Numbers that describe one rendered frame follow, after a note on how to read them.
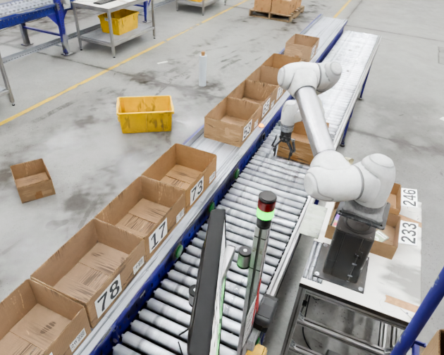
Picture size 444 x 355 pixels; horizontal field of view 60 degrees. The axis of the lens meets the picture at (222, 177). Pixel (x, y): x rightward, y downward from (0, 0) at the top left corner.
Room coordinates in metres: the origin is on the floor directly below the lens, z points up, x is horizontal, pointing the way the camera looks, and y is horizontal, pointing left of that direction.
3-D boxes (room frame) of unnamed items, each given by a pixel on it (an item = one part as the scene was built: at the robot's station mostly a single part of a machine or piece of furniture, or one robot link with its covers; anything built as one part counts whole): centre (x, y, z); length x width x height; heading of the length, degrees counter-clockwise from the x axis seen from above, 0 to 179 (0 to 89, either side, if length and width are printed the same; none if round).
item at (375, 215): (1.40, -0.69, 1.21); 0.22 x 0.18 x 0.06; 155
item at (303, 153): (2.57, -0.61, 0.83); 0.39 x 0.29 x 0.17; 158
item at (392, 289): (1.62, -0.89, 0.74); 1.00 x 0.58 x 0.03; 159
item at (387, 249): (1.66, -0.85, 0.80); 0.38 x 0.28 x 0.10; 68
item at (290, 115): (2.29, -0.43, 1.20); 0.13 x 0.11 x 0.16; 106
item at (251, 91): (2.91, -0.20, 0.96); 0.39 x 0.29 x 0.17; 158
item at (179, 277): (1.19, 0.01, 0.72); 0.52 x 0.05 x 0.05; 68
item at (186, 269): (1.25, -0.01, 0.72); 0.52 x 0.05 x 0.05; 68
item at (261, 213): (0.83, -0.13, 1.62); 0.05 x 0.05 x 0.06
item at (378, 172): (1.38, -0.67, 1.35); 0.18 x 0.16 x 0.22; 104
